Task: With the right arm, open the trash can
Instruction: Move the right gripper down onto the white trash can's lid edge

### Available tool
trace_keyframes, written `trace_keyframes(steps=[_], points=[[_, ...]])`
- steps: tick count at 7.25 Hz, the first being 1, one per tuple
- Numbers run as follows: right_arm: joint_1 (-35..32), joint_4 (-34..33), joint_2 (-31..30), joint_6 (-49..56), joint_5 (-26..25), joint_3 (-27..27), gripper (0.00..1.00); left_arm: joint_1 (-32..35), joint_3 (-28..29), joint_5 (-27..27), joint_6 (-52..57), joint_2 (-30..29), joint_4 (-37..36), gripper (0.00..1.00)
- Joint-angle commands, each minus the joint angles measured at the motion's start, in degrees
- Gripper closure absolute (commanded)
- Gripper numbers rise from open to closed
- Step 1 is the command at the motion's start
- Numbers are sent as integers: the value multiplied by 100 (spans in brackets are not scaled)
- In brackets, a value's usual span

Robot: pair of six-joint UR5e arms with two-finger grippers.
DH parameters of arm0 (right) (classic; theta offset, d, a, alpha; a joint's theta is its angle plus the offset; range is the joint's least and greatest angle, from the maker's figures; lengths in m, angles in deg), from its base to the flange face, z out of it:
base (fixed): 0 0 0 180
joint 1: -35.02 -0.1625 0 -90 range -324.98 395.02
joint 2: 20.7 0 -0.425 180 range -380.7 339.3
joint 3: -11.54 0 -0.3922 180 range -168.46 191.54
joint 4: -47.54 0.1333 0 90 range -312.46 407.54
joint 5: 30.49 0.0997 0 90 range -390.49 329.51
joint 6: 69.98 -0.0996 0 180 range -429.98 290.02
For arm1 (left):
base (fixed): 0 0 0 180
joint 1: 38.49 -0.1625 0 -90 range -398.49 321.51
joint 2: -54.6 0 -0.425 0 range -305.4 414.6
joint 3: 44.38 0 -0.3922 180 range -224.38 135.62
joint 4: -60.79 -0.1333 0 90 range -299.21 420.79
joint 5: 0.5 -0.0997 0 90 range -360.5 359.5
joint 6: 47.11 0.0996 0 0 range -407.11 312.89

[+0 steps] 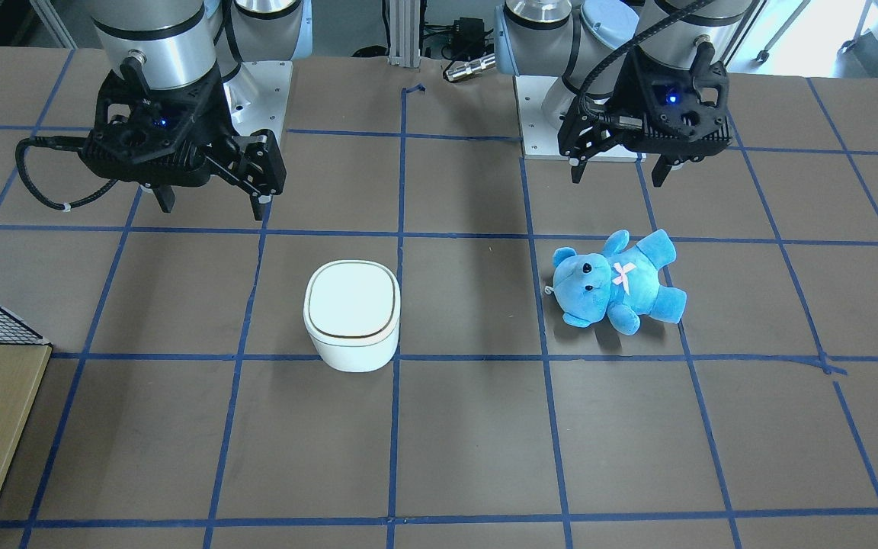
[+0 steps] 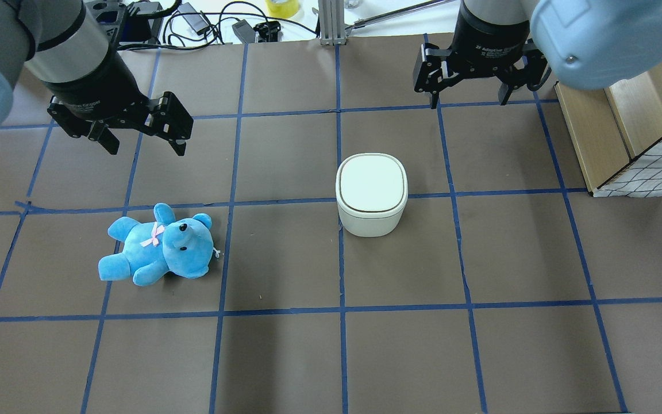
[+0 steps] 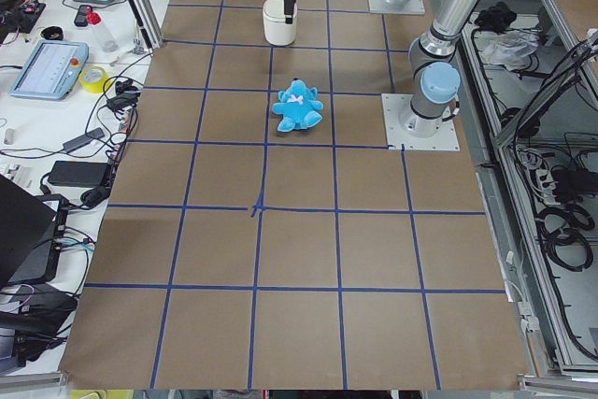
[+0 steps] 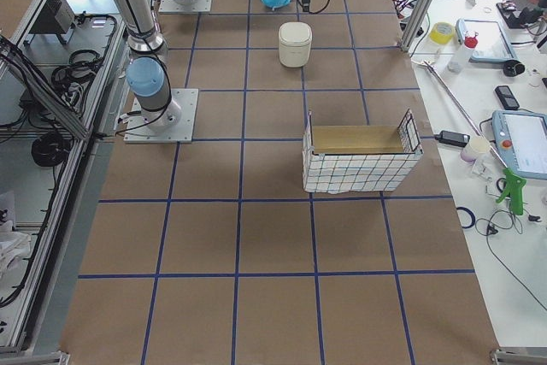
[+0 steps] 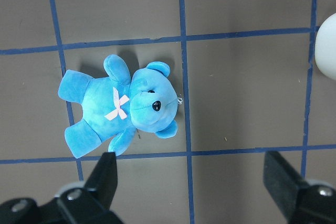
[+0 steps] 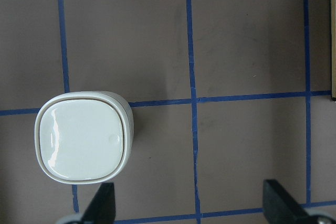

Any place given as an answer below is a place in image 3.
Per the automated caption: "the white trash can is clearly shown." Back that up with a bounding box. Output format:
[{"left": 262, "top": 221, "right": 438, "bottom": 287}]
[{"left": 263, "top": 0, "right": 297, "bottom": 46}]

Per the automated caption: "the blue teddy bear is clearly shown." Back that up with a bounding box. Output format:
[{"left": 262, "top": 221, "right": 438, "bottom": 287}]
[{"left": 272, "top": 78, "right": 323, "bottom": 133}]

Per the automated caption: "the clear bottle red cap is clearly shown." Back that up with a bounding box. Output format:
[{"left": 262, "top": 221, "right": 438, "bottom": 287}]
[{"left": 86, "top": 7, "right": 119, "bottom": 52}]

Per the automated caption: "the black phone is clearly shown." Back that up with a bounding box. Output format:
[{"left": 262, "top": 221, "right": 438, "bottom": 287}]
[{"left": 74, "top": 4, "right": 93, "bottom": 28}]

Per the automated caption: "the yellow tape roll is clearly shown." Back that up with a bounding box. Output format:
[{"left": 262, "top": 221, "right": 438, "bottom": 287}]
[{"left": 78, "top": 65, "right": 108, "bottom": 93}]

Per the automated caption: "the black small bowl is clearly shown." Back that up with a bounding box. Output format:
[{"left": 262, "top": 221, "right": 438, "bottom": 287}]
[{"left": 40, "top": 26, "right": 64, "bottom": 41}]

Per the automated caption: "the teach pendant near front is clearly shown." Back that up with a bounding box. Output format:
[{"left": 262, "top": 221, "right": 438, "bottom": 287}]
[{"left": 9, "top": 40, "right": 89, "bottom": 101}]

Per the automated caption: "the black power adapter brick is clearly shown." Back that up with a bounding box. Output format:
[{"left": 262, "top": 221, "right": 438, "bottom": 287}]
[{"left": 48, "top": 161, "right": 110, "bottom": 188}]

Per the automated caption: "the black laptop computer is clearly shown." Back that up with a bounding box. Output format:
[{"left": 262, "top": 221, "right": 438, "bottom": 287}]
[{"left": 1, "top": 177, "right": 68, "bottom": 287}]

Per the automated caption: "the coiled black cable bundle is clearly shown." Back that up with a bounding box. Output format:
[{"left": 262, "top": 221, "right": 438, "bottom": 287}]
[{"left": 536, "top": 211, "right": 596, "bottom": 274}]

